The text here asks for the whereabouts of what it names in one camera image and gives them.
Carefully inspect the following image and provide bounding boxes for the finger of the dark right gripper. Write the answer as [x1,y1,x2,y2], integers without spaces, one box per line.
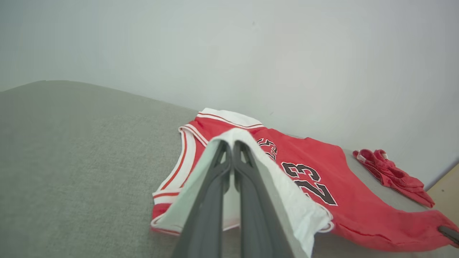
[438,225,459,248]

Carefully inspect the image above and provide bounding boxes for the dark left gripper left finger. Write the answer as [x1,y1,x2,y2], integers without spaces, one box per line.
[171,140,233,258]

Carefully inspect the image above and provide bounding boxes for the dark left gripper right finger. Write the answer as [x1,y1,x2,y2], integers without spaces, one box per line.
[233,140,295,258]

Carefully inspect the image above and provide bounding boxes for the red shorts with white band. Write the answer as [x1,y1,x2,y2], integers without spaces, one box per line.
[352,148,436,209]

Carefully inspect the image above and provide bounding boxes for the red basketball jersey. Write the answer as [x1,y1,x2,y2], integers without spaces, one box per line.
[150,107,459,258]

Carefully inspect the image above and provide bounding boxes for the grey fabric sofa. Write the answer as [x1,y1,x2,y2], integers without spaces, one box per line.
[0,80,459,258]

